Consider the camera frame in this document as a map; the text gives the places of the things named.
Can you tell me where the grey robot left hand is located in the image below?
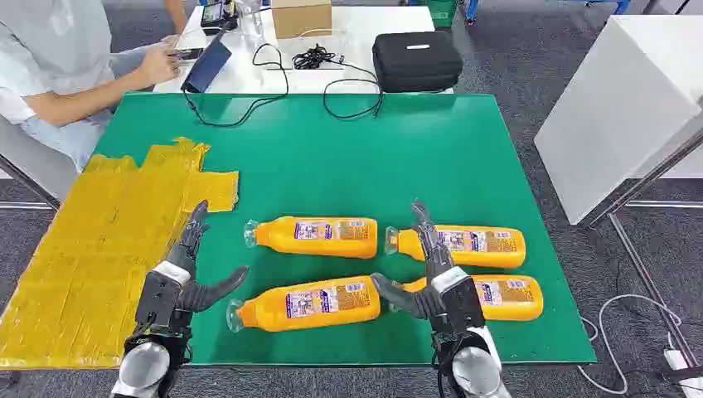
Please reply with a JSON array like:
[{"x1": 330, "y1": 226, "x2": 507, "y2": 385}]
[{"x1": 164, "y1": 200, "x2": 250, "y2": 314}]

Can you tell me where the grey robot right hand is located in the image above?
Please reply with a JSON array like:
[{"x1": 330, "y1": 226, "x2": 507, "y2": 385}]
[{"x1": 371, "y1": 200, "x2": 455, "y2": 322}]

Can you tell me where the person's right hand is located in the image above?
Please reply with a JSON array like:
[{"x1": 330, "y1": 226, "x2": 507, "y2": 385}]
[{"x1": 137, "y1": 43, "x2": 182, "y2": 87}]

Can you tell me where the orange drink bottle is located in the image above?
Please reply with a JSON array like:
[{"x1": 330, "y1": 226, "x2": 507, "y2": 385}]
[
  {"x1": 384, "y1": 225, "x2": 527, "y2": 269},
  {"x1": 226, "y1": 275, "x2": 381, "y2": 334},
  {"x1": 390, "y1": 274, "x2": 545, "y2": 323},
  {"x1": 244, "y1": 216, "x2": 379, "y2": 260}
]

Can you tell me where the black device with screen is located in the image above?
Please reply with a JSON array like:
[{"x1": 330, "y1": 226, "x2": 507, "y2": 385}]
[{"x1": 200, "y1": 0, "x2": 240, "y2": 36}]

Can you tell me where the clear plastic cup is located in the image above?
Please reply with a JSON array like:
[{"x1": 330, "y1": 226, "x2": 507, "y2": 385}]
[{"x1": 238, "y1": 0, "x2": 266, "y2": 35}]

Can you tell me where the person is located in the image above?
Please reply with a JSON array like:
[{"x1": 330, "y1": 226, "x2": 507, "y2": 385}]
[{"x1": 0, "y1": 0, "x2": 191, "y2": 172}]

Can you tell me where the yellow sheet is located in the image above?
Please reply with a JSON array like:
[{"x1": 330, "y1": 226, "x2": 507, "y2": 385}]
[{"x1": 0, "y1": 137, "x2": 240, "y2": 370}]

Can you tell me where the green mat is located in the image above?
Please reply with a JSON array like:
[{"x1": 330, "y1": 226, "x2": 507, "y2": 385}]
[{"x1": 93, "y1": 92, "x2": 598, "y2": 366}]

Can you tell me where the cardboard box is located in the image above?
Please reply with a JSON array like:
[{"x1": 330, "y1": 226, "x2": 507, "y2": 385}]
[{"x1": 269, "y1": 0, "x2": 333, "y2": 40}]

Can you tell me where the pale grey table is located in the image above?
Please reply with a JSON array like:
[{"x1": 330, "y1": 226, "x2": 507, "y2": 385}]
[{"x1": 0, "y1": 116, "x2": 79, "y2": 211}]

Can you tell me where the black carrying case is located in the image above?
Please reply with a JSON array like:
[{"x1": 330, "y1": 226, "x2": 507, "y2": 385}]
[{"x1": 371, "y1": 30, "x2": 464, "y2": 94}]

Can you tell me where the white side table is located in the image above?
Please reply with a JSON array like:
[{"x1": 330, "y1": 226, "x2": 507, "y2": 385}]
[{"x1": 533, "y1": 14, "x2": 703, "y2": 366}]

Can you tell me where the green crate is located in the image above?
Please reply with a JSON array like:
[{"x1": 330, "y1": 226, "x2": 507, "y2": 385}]
[{"x1": 424, "y1": 0, "x2": 460, "y2": 29}]

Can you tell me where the white power adapter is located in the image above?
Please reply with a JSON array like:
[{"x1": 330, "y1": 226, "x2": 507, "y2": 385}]
[{"x1": 662, "y1": 347, "x2": 703, "y2": 398}]

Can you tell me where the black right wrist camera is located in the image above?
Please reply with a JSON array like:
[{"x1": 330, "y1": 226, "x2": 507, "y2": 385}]
[{"x1": 429, "y1": 266, "x2": 487, "y2": 336}]

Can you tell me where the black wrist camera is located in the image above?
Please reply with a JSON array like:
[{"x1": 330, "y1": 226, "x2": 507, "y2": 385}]
[
  {"x1": 429, "y1": 266, "x2": 487, "y2": 336},
  {"x1": 134, "y1": 260, "x2": 192, "y2": 331}
]

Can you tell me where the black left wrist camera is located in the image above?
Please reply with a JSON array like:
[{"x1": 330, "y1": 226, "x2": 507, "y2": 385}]
[{"x1": 134, "y1": 260, "x2": 192, "y2": 331}]

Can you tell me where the long black cable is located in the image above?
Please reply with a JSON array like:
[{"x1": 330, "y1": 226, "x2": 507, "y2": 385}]
[{"x1": 182, "y1": 42, "x2": 290, "y2": 129}]

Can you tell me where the coiled black cable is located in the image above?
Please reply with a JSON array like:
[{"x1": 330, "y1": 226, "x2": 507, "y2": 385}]
[{"x1": 291, "y1": 43, "x2": 337, "y2": 70}]

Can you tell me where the looped black cable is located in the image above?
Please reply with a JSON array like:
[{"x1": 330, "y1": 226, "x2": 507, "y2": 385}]
[{"x1": 322, "y1": 57, "x2": 385, "y2": 121}]

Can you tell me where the white floor cable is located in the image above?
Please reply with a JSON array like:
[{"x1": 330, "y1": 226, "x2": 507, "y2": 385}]
[{"x1": 576, "y1": 294, "x2": 686, "y2": 396}]

